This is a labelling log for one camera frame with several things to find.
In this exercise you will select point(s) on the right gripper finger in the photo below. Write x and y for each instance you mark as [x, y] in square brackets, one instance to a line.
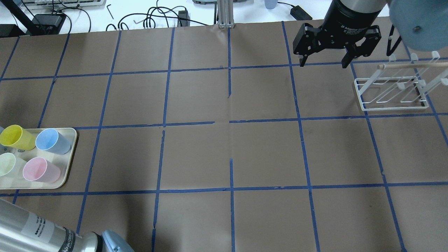
[303, 56]
[351, 54]

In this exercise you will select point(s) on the black monitor stand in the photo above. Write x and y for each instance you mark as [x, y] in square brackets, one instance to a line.
[36, 24]

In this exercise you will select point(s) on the white wire cup rack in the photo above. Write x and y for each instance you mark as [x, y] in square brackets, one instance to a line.
[400, 89]

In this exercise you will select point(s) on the black power adapter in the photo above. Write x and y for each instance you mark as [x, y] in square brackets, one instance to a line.
[299, 14]

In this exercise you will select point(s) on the blue cup on desk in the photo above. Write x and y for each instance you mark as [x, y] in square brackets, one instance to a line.
[270, 4]

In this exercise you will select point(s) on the pink plastic cup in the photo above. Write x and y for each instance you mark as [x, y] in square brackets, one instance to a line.
[39, 169]

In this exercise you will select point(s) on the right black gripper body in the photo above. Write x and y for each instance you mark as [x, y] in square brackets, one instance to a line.
[350, 21]

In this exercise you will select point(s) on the cream white plastic cup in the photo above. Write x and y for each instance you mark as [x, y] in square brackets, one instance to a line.
[11, 166]

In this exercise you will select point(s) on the blue cup top of tray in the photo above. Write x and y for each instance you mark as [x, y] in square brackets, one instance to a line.
[52, 141]

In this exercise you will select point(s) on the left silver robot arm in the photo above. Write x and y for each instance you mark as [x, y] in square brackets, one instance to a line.
[24, 231]

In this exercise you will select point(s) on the aluminium frame post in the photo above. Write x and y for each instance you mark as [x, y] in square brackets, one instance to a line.
[225, 14]

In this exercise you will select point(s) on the yellow plastic cup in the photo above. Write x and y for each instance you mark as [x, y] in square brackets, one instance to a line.
[17, 137]

